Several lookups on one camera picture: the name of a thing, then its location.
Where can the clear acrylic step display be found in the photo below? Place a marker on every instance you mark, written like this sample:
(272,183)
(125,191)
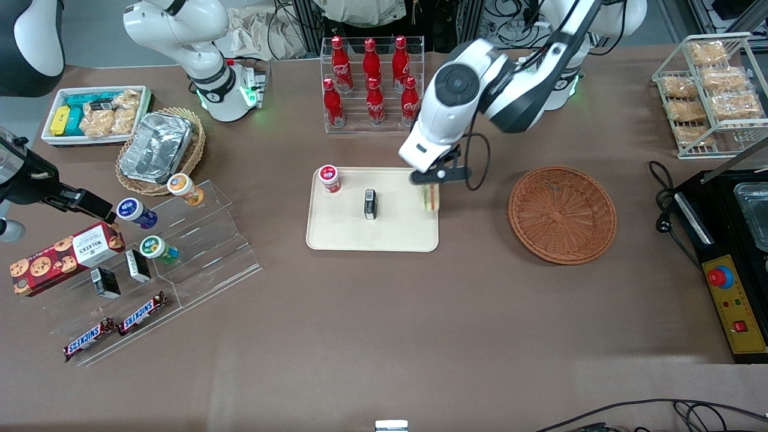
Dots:
(210,252)

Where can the beige plastic tray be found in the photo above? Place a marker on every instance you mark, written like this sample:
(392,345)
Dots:
(396,231)

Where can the small blue-lid can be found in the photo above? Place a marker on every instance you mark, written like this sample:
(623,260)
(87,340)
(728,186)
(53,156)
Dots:
(133,211)

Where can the white rectangular bin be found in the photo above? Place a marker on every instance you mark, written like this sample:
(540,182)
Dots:
(51,139)

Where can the small red-lid can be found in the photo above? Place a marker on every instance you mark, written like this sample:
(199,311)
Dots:
(329,179)

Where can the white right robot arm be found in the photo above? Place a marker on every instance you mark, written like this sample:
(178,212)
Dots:
(180,30)

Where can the round brown wicker basket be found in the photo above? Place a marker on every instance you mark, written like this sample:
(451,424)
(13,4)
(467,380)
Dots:
(564,216)

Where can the black machine with yellow panel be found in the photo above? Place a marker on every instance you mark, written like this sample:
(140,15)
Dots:
(720,240)

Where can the red emergency stop button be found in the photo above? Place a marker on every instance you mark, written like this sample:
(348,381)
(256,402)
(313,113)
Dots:
(720,276)

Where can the diagonal metal bar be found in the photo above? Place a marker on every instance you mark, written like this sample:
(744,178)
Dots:
(735,161)

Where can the clear bag of crackers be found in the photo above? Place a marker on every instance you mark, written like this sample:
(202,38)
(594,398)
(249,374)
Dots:
(97,123)
(127,99)
(124,120)

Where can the teal snack box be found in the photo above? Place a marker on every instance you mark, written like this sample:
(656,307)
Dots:
(74,123)
(87,99)

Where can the oval tan wicker basket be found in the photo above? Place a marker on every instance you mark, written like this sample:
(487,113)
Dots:
(195,150)

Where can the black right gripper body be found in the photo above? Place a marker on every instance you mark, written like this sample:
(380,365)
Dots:
(31,185)

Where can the triangle sandwich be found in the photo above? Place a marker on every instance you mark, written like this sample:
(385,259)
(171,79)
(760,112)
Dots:
(429,201)

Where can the red cookie box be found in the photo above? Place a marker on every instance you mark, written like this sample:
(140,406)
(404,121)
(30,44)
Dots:
(60,261)

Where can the clear acrylic bottle rack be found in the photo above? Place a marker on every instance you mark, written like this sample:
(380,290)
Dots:
(372,129)

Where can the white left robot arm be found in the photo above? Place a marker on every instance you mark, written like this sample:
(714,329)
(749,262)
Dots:
(456,90)

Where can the snickers bar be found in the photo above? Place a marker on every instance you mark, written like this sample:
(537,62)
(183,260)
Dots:
(142,313)
(89,339)

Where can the small orange-lid can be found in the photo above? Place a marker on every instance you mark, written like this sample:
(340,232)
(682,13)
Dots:
(183,187)

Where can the steel pan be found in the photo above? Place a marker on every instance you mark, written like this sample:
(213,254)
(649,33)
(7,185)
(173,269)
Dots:
(756,210)

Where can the yellow snack box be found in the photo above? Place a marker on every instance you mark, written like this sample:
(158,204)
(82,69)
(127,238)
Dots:
(60,120)

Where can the red cola bottle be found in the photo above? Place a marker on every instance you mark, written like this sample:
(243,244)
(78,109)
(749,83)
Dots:
(375,105)
(410,103)
(401,63)
(333,105)
(372,60)
(341,66)

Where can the small black box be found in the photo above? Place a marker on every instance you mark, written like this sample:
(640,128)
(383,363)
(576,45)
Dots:
(370,205)
(105,283)
(138,266)

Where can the beige cloth garment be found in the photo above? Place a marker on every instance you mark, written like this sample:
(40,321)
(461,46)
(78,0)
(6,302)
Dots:
(360,11)

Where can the aluminium foil tray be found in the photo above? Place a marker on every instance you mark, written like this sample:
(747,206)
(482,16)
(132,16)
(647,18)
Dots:
(156,147)

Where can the small green-lid can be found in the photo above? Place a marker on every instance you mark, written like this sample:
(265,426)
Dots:
(155,248)

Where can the crumpled brown paper bag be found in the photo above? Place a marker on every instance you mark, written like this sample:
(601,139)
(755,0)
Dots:
(258,33)

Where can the aluminium frame post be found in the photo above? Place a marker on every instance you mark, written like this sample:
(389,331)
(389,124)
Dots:
(309,27)

